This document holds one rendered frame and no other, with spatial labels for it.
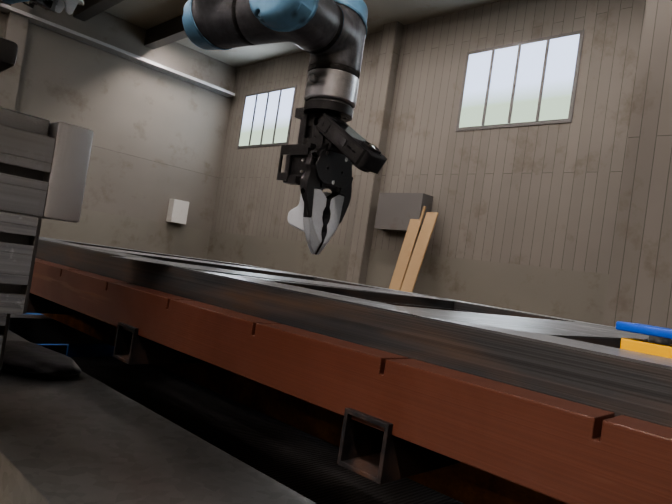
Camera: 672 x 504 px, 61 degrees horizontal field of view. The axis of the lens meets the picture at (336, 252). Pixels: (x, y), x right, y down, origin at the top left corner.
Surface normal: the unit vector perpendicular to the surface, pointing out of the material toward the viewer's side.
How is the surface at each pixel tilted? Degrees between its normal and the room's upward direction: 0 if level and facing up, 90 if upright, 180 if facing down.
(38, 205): 90
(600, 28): 90
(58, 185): 90
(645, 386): 90
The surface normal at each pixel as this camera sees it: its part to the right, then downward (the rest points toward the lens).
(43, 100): 0.70, 0.08
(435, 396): -0.68, -0.12
